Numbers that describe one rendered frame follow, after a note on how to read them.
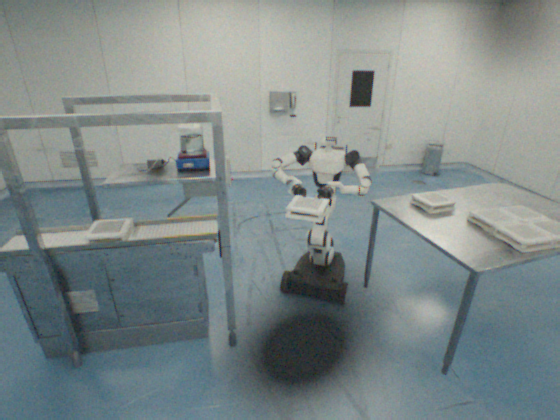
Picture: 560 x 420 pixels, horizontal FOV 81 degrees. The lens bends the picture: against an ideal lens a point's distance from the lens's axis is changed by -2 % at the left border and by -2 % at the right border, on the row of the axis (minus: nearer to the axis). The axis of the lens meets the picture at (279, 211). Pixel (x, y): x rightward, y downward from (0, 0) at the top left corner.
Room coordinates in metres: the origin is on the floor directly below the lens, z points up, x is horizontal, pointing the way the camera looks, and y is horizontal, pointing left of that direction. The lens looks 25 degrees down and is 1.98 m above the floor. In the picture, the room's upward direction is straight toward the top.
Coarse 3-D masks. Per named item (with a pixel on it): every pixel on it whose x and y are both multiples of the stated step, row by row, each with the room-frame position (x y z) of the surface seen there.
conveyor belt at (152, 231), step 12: (144, 228) 2.03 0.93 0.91; (156, 228) 2.03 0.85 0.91; (168, 228) 2.03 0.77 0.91; (180, 228) 2.03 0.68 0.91; (192, 228) 2.03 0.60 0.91; (204, 228) 2.03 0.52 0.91; (216, 228) 2.04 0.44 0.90; (12, 240) 1.85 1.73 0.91; (24, 240) 1.85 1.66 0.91; (48, 240) 1.85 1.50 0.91; (60, 240) 1.85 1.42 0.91; (72, 240) 1.85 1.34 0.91; (84, 240) 1.85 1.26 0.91; (180, 240) 1.87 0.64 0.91; (48, 252) 1.72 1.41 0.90
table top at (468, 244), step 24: (456, 192) 2.80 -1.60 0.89; (480, 192) 2.80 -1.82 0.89; (504, 192) 2.81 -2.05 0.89; (408, 216) 2.29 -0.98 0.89; (432, 216) 2.29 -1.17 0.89; (456, 216) 2.29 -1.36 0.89; (552, 216) 2.30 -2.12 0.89; (432, 240) 1.92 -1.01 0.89; (456, 240) 1.92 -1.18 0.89; (480, 240) 1.92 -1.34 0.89; (504, 240) 1.92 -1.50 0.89; (480, 264) 1.64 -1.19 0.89; (504, 264) 1.64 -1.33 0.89
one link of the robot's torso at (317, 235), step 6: (330, 210) 2.56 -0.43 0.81; (324, 222) 2.55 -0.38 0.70; (312, 228) 2.53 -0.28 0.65; (318, 228) 2.48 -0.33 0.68; (324, 228) 2.47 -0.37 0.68; (312, 234) 2.46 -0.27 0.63; (318, 234) 2.45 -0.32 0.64; (324, 234) 2.44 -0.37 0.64; (312, 240) 2.44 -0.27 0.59; (318, 240) 2.42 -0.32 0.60; (324, 240) 2.41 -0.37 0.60; (324, 246) 2.43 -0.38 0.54
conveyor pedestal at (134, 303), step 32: (192, 256) 1.91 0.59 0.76; (32, 288) 1.72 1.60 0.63; (64, 288) 1.75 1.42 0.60; (96, 288) 1.79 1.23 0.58; (128, 288) 1.83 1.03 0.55; (160, 288) 1.87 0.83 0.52; (192, 288) 1.91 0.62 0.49; (32, 320) 1.71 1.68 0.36; (96, 320) 1.78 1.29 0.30; (128, 320) 1.82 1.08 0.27; (160, 320) 1.86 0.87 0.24; (192, 320) 1.90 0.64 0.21; (64, 352) 1.73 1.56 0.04
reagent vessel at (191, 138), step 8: (184, 128) 1.97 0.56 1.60; (192, 128) 1.98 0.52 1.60; (200, 128) 2.02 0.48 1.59; (184, 136) 1.98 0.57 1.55; (192, 136) 1.98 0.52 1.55; (200, 136) 2.01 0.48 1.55; (184, 144) 1.98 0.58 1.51; (192, 144) 1.98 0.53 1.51; (200, 144) 2.01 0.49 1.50; (184, 152) 1.98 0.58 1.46; (192, 152) 1.98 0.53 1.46; (200, 152) 2.00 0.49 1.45
